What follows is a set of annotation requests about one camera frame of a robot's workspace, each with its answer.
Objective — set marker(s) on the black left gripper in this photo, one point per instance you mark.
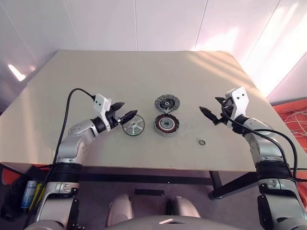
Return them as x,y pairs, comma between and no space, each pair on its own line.
114,118

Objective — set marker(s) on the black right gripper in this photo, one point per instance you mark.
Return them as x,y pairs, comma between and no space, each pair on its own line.
227,110

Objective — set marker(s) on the grey round motor cover plate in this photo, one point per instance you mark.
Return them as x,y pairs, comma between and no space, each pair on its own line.
159,103

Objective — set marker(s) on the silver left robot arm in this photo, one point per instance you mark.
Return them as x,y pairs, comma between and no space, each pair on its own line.
72,143

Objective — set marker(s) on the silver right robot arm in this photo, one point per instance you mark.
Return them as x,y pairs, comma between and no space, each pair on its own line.
263,143

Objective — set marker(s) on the motor stator with copper coils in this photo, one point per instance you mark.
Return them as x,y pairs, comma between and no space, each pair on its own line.
158,125

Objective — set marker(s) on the silver spoked rotor disc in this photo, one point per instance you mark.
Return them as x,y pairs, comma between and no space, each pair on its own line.
133,126

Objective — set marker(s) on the orange cloth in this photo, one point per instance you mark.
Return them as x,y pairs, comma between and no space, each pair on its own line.
287,112

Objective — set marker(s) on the black flat floor strip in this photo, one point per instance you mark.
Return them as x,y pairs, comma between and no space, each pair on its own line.
149,192

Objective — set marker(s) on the grey rounded shape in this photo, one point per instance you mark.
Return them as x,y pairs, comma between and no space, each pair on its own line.
184,208
120,210

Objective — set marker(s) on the silver robot torso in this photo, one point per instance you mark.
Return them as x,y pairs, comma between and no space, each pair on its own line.
165,224

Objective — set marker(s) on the yellow tool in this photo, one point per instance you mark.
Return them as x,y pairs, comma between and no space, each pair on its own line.
36,196

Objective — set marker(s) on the blue spray can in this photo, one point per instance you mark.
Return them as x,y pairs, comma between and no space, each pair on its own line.
28,194

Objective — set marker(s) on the orange box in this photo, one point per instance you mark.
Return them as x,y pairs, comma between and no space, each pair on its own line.
7,176

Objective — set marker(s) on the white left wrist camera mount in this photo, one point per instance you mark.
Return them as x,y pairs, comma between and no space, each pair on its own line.
100,105

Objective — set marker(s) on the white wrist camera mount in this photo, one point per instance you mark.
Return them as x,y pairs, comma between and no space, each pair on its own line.
100,105
239,103

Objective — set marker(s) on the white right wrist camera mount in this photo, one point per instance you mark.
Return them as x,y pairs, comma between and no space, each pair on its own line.
239,103

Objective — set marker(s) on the black table frame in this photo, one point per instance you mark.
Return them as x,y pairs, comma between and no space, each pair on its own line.
144,179

